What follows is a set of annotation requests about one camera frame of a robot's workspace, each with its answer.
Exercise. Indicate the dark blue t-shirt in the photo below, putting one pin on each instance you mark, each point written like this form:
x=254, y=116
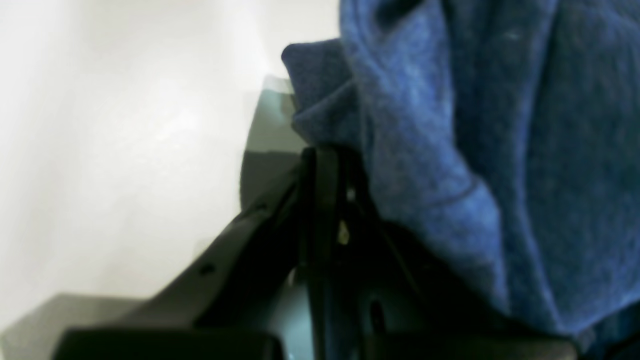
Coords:
x=504, y=134

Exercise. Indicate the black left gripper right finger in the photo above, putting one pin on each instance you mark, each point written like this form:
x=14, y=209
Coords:
x=377, y=295

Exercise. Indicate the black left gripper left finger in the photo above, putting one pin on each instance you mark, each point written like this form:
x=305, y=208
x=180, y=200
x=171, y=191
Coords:
x=213, y=309

